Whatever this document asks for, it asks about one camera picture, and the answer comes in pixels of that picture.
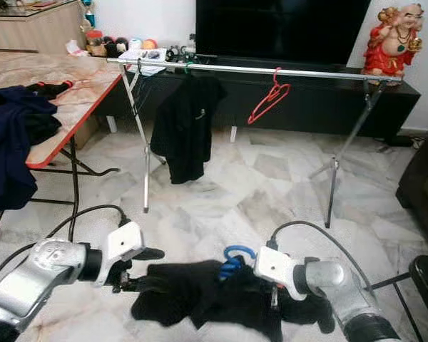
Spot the silver clothes rack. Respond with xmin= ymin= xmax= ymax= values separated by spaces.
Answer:
xmin=106 ymin=57 xmax=405 ymax=230

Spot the trophy with blue ball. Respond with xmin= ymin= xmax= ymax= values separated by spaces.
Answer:
xmin=78 ymin=0 xmax=96 ymax=31

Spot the dark brown fabric sofa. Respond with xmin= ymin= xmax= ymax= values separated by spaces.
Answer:
xmin=396 ymin=114 xmax=428 ymax=232

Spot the large black television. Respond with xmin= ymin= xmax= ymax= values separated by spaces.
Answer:
xmin=195 ymin=0 xmax=373 ymax=65

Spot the thin black wire hanger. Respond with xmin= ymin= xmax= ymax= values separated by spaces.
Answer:
xmin=127 ymin=63 xmax=161 ymax=108

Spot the black soundbar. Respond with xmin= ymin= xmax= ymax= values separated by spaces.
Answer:
xmin=218 ymin=56 xmax=340 ymax=71

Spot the jar with red lid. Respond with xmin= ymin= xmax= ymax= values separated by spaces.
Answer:
xmin=84 ymin=28 xmax=104 ymax=58

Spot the marble-top folding table red edge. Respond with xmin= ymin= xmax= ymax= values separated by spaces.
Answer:
xmin=0 ymin=51 xmax=122 ymax=243

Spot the blue plastic hanger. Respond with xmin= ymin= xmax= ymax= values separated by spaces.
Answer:
xmin=218 ymin=244 xmax=258 ymax=280

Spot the stack of white papers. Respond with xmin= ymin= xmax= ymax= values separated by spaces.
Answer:
xmin=120 ymin=47 xmax=168 ymax=74

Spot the red laughing Buddha statue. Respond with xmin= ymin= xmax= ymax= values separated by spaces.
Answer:
xmin=362 ymin=2 xmax=425 ymax=78

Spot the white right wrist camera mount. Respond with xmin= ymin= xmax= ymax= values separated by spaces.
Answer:
xmin=253 ymin=246 xmax=302 ymax=301

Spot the light wooden cabinet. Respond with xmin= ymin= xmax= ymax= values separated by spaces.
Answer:
xmin=0 ymin=2 xmax=83 ymax=54

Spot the long black TV console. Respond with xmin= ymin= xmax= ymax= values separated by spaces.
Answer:
xmin=100 ymin=53 xmax=422 ymax=140

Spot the white tissue pack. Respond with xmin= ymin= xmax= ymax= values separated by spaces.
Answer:
xmin=64 ymin=39 xmax=88 ymax=56

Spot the dark plush toy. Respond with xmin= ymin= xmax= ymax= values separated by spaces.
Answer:
xmin=103 ymin=37 xmax=128 ymax=58

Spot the red plastic hanger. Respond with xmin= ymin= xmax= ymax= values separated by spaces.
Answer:
xmin=248 ymin=68 xmax=291 ymax=125

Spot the black shirt with small logo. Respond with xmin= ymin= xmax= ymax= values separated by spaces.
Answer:
xmin=150 ymin=73 xmax=228 ymax=185

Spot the navy shirt with red collar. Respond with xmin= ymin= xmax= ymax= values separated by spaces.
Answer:
xmin=0 ymin=85 xmax=61 ymax=213

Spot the plain black garment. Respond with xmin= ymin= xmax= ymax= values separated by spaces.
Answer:
xmin=131 ymin=259 xmax=336 ymax=342

